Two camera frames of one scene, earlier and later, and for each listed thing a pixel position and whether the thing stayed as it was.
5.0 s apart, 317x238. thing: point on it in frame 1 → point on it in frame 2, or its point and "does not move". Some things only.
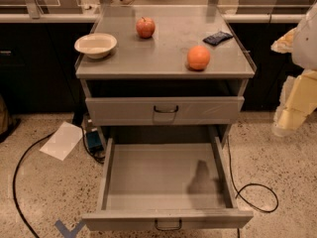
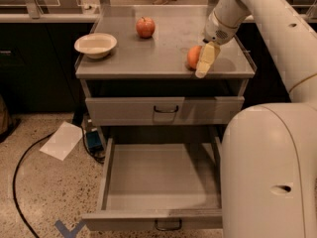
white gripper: x=306 y=47 → x=217 y=31
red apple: x=145 y=27 does not move
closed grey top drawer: x=168 y=109 does not move
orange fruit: x=198 y=57 does not move
